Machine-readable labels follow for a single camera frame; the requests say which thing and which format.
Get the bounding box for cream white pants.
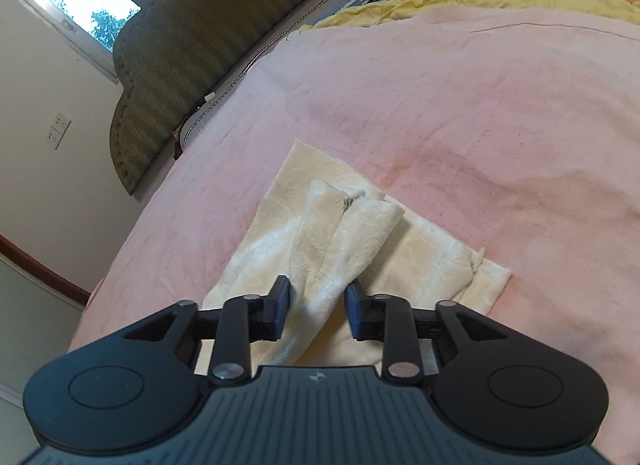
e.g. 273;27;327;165
203;142;511;367

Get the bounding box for white wardrobe doors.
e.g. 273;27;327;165
0;258;82;464

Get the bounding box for pink bed blanket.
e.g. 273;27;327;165
73;7;639;464

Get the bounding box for olive green padded headboard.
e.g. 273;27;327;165
110;0;306;193

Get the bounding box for brown wooden door frame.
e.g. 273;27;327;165
0;235;90;306

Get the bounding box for white wall socket plate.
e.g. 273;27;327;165
46;111;72;150

